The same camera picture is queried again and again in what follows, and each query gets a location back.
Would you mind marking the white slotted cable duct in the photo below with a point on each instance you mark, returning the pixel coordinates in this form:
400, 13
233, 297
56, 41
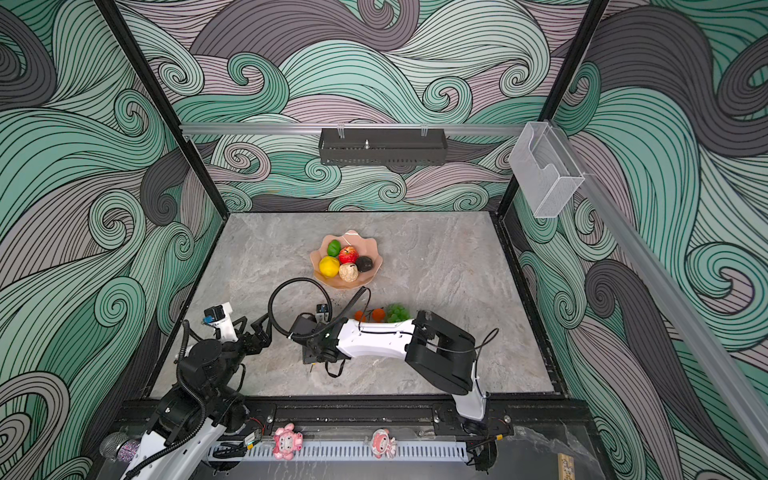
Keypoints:
406, 451

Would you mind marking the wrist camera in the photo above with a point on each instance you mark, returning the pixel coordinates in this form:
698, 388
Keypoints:
322, 313
219, 317

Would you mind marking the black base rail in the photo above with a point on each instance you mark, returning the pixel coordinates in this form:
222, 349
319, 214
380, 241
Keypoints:
551, 415

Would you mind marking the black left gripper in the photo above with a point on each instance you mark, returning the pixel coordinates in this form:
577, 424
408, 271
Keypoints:
262, 339

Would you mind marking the glitter purple cylinder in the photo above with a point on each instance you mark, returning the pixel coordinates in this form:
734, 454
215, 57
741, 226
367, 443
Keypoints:
119, 447

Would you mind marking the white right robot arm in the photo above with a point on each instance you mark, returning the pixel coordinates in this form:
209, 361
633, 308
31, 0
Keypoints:
441, 352

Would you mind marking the pink haired doll toy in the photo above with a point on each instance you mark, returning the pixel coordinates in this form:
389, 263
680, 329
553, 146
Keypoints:
383, 444

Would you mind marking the clear acrylic wall box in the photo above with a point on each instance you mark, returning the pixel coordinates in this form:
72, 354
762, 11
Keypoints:
544, 164

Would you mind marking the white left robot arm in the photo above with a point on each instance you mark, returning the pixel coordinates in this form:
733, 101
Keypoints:
204, 412

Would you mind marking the orange tomato right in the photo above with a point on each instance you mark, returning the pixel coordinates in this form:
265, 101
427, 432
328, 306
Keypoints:
379, 315

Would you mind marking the green grape bunch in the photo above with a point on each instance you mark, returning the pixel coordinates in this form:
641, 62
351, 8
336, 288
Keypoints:
396, 313

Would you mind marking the aluminium rail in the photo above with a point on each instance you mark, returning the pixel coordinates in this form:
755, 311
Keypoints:
272, 128
738, 393

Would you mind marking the black wall tray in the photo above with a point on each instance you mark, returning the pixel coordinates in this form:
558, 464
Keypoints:
402, 147

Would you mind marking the yellow lemon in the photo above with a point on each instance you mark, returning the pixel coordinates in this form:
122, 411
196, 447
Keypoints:
329, 266

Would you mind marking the black corner frame post right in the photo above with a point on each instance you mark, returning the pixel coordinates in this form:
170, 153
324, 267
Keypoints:
572, 61

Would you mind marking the black corner frame post left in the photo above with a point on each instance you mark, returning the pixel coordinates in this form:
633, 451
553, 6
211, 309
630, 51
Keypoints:
133, 53

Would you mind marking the cream fake garlic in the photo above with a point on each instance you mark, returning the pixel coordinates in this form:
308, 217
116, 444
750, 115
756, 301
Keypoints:
348, 272

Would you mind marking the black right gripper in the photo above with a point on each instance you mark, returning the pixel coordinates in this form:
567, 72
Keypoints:
307, 358

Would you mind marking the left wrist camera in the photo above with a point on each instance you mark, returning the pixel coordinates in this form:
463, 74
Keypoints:
219, 317

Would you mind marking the green lime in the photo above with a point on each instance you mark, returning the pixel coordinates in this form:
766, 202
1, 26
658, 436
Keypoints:
334, 248

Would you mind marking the red fake apple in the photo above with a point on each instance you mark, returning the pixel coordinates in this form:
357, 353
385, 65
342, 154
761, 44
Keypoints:
348, 254

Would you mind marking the pink cat toy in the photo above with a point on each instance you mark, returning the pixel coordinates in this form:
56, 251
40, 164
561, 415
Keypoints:
287, 442

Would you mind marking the aluminium rail right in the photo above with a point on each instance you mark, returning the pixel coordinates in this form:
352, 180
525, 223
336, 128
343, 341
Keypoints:
738, 393

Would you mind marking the pink scalloped fruit bowl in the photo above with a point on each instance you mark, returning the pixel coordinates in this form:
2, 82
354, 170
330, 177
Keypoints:
364, 246

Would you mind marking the dark avocado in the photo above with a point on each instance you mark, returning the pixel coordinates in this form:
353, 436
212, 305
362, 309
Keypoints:
364, 264

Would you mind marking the aluminium rail back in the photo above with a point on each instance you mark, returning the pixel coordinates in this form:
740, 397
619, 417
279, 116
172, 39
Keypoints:
272, 128

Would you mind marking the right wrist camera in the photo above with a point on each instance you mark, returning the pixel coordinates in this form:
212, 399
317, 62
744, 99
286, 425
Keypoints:
322, 313

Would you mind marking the black corner frame post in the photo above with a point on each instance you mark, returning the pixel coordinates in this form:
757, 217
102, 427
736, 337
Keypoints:
572, 61
133, 53

